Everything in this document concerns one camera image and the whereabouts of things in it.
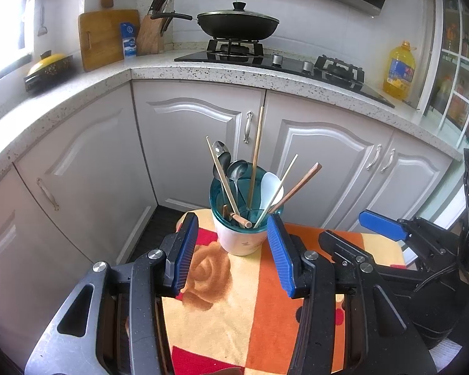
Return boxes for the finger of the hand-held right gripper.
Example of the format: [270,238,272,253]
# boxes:
[319,229,420,283]
[358,210,452,256]

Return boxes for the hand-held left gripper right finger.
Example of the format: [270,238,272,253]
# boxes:
[266,213,438,375]

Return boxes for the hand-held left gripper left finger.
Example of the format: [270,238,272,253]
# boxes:
[24,212,200,375]

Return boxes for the white utensil holder teal rim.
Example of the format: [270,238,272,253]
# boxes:
[210,166,285,256]

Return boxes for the wooden utensil handle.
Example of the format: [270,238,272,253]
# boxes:
[230,211,254,229]

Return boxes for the white plastic spoon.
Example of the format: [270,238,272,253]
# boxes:
[258,172,285,213]

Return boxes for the light wooden chopstick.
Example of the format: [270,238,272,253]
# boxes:
[254,154,299,227]

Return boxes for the metal spoons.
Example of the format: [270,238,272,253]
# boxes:
[206,136,241,219]

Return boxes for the floral fleece blanket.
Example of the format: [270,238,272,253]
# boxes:
[125,209,411,375]

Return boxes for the white cabinet door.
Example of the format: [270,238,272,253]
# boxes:
[0,164,98,364]
[258,92,395,235]
[328,131,454,239]
[131,79,267,213]
[13,80,158,266]

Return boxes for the yellow cooking oil bottle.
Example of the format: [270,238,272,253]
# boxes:
[383,40,417,100]

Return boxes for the white glass door cabinet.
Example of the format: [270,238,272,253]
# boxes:
[418,0,469,149]

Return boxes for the black gas cooktop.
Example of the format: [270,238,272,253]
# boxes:
[174,37,395,108]

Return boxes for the wooden knife block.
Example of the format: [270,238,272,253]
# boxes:
[136,15,165,56]

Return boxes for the blue white packet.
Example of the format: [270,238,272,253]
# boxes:
[120,22,137,59]

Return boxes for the yellow lidded black pot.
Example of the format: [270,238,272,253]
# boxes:
[24,51,75,93]

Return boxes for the black wok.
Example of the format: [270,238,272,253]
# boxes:
[150,12,280,42]

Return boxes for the wooden cutting board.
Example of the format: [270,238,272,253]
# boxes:
[78,9,141,73]

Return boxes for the black wok lid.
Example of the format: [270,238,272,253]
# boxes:
[197,2,280,22]

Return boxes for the metal cabinet door handle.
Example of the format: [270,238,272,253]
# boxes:
[243,111,254,144]
[380,148,396,173]
[37,177,59,212]
[366,144,382,171]

